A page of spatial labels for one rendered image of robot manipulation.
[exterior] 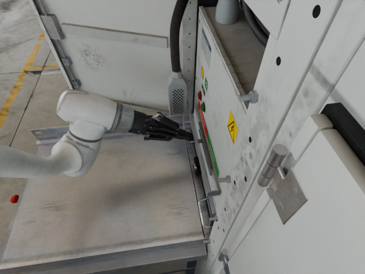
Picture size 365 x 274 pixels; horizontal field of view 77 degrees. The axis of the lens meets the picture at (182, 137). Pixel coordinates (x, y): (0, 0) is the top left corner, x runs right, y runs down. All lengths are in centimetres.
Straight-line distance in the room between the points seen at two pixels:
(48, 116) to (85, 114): 204
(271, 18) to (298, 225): 17
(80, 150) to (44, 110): 210
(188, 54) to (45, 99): 225
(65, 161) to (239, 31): 59
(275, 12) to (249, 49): 36
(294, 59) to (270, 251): 17
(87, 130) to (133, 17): 48
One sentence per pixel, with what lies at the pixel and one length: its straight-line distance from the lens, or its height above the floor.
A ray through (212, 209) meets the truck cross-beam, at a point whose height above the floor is 93.
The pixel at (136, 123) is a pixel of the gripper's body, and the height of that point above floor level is 115.
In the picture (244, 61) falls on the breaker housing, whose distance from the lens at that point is 55.
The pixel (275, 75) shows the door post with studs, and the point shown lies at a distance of 23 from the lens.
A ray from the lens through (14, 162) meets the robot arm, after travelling 54.
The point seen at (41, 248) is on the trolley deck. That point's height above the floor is 85.
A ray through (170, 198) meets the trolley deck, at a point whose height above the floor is 85.
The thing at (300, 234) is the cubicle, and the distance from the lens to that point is 19.
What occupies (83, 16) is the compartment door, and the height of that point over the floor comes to 128.
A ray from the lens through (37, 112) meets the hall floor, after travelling 283.
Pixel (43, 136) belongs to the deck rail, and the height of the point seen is 86.
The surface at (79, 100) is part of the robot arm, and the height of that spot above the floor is 125.
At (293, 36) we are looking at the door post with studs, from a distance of 21.
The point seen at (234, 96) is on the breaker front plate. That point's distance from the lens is 48.
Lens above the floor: 167
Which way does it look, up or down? 50 degrees down
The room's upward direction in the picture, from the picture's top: straight up
